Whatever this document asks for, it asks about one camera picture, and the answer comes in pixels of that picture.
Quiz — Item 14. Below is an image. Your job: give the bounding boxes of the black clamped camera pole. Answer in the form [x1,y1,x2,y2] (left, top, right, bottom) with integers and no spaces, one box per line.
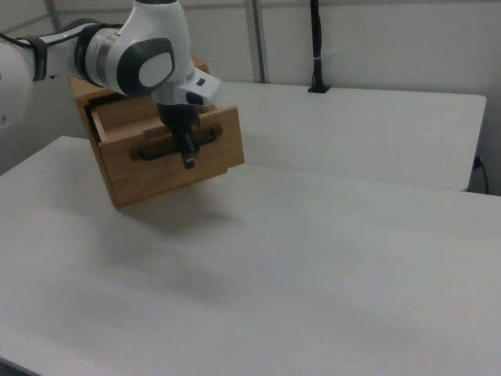
[307,0,332,94]

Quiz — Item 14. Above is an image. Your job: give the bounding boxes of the black velcro strap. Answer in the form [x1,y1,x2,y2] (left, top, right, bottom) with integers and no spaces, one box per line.
[26,35,50,82]

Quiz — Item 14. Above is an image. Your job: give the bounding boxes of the black drawer handle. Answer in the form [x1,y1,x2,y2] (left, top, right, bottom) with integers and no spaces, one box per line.
[138,126,218,162]

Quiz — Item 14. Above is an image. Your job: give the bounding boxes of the wooden drawer cabinet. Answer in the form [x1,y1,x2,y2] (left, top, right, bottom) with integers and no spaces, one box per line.
[69,53,211,143]

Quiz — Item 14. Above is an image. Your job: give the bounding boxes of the wooden drawer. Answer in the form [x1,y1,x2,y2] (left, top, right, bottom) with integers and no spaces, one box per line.
[84,95,246,209]

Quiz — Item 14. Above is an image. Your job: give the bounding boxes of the aluminium frame post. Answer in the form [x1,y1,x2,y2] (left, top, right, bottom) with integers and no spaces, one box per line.
[37,0,62,34]
[244,0,272,84]

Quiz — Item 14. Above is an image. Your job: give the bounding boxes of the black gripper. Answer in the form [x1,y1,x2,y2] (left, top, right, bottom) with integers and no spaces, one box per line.
[156,100,202,171]

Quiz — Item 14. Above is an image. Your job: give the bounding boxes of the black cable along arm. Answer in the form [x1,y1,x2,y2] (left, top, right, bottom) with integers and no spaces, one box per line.
[0,22,124,50]

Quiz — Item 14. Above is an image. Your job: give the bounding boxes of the white cable tie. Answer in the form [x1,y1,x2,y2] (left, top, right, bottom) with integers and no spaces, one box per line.
[313,49,342,62]

